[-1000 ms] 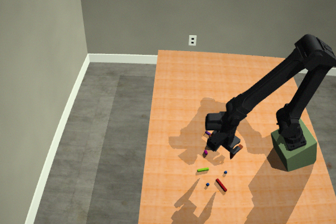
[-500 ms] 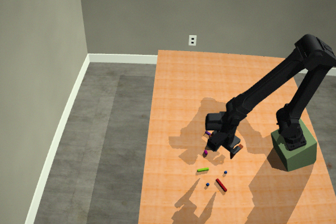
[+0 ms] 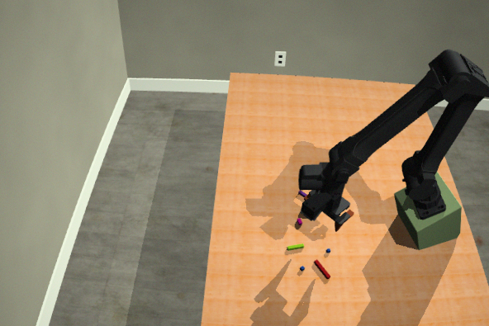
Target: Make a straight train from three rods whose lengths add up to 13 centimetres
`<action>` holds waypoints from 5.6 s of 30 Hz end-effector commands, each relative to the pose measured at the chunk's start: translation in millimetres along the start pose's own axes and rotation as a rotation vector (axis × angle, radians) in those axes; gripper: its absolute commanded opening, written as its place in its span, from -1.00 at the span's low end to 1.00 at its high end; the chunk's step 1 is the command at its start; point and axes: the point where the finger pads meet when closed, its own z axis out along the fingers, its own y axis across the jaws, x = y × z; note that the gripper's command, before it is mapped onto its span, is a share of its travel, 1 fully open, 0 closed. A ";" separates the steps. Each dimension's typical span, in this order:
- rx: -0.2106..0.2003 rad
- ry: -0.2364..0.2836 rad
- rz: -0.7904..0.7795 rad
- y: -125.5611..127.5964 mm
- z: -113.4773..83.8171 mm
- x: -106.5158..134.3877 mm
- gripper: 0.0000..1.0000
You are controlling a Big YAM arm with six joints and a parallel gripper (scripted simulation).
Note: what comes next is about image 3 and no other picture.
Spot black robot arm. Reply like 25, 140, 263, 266
298, 50, 489, 221

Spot lime green rod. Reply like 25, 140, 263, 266
287, 243, 304, 251

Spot red rod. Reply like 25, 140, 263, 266
314, 260, 330, 280

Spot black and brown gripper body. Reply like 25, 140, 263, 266
309, 187, 350, 225

